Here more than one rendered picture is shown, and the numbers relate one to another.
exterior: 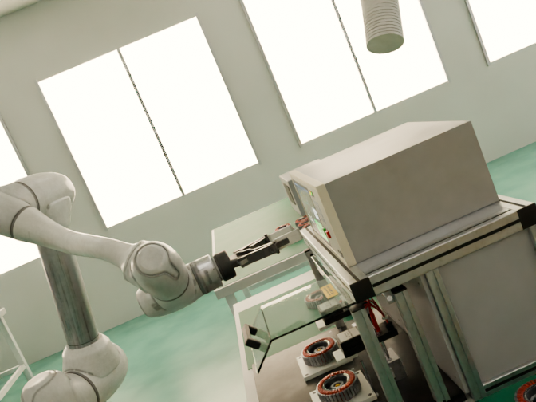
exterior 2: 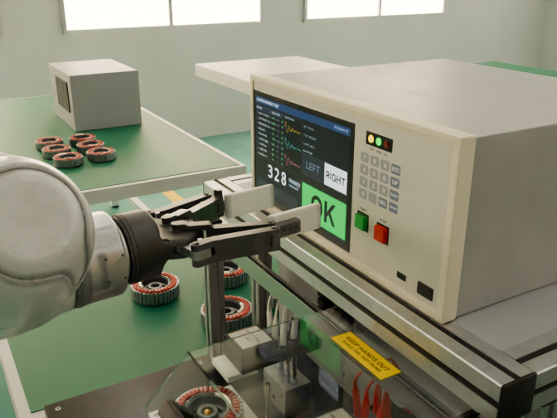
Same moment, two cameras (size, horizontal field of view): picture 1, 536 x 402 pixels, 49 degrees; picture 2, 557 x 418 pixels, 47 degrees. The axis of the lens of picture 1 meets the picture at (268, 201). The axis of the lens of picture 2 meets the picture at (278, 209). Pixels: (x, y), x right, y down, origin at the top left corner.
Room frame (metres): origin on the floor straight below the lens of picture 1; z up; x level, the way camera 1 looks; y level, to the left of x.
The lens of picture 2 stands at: (0.86, 0.31, 1.47)
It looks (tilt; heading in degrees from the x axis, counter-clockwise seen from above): 21 degrees down; 333
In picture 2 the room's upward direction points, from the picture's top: straight up
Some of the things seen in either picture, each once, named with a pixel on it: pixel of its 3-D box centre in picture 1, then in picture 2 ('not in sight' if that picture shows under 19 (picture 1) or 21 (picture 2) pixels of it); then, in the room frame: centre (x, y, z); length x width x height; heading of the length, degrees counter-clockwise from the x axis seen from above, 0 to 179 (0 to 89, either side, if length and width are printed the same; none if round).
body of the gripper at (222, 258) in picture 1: (234, 261); (157, 240); (1.47, 0.14, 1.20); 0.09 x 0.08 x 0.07; 97
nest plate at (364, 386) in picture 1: (341, 395); not in sight; (1.40, 0.02, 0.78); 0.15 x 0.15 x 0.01; 3
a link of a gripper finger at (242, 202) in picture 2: (281, 234); (249, 201); (1.54, 0.00, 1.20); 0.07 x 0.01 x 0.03; 97
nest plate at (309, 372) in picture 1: (323, 358); not in sight; (1.64, 0.03, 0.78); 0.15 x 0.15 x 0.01; 3
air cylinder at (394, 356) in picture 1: (389, 364); not in sight; (1.41, -0.12, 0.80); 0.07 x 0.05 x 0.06; 3
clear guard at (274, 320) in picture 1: (310, 314); (324, 401); (1.33, 0.01, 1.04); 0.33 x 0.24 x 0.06; 93
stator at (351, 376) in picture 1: (338, 387); not in sight; (1.40, 0.02, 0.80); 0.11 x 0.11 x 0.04
